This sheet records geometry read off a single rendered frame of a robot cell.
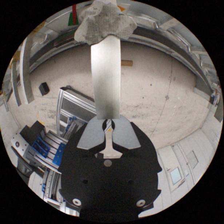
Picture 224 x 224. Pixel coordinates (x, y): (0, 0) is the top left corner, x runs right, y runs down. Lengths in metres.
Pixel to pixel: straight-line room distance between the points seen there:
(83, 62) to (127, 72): 0.61
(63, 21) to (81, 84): 0.88
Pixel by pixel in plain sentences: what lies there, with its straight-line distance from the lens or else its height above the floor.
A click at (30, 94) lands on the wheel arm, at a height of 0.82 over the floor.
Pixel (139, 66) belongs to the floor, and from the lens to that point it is 1.02.
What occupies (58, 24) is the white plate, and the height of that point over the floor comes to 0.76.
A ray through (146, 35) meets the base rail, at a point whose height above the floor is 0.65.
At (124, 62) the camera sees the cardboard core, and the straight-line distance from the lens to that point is 0.88.
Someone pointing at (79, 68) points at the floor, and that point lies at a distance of 1.03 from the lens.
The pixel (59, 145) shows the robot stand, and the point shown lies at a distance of 0.55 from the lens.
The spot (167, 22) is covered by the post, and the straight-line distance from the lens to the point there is 0.35.
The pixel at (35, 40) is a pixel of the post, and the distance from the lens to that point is 0.42.
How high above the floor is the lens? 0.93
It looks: 60 degrees down
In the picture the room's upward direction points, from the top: 178 degrees clockwise
